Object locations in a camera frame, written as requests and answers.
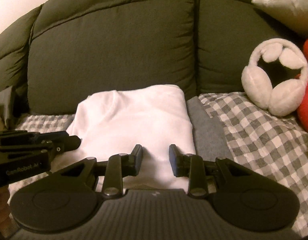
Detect white fluffy earmuffs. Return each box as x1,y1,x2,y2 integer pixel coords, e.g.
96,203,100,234
241,38,308,116

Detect folded grey garment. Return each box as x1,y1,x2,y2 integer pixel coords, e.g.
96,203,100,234
186,96,234,161

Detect white bear print t-shirt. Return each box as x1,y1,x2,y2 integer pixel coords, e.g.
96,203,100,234
8,84,197,203

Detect dark green sofa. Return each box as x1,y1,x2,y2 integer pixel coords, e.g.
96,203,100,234
0,0,304,115

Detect cream square pillow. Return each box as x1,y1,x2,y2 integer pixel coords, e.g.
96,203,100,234
251,0,308,37

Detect grey white checkered blanket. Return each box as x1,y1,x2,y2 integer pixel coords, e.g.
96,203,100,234
16,92,308,236

